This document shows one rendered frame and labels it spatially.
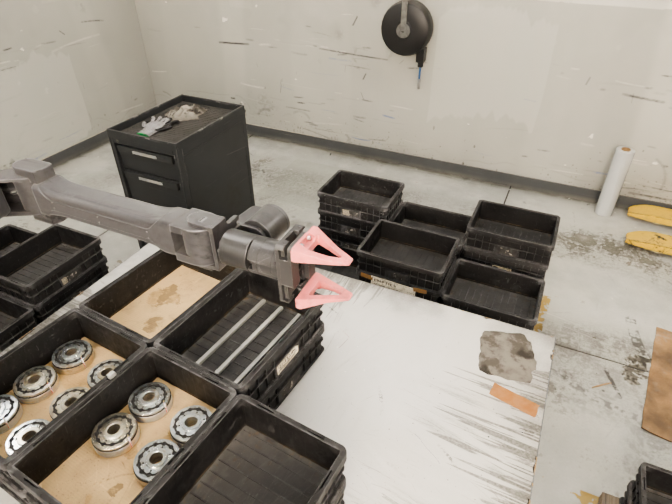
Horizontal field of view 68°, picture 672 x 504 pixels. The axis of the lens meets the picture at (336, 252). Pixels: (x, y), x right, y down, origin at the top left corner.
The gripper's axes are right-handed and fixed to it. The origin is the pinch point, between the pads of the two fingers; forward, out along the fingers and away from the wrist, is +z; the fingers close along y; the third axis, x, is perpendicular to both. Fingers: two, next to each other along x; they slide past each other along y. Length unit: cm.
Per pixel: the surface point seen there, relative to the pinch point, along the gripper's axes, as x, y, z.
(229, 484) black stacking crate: 6, 62, -26
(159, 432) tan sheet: 3, 62, -49
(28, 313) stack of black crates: -34, 96, -159
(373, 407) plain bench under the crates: -35, 76, -7
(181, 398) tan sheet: -8, 62, -50
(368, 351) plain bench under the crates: -54, 76, -17
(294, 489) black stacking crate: 1, 63, -12
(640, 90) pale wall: -326, 66, 63
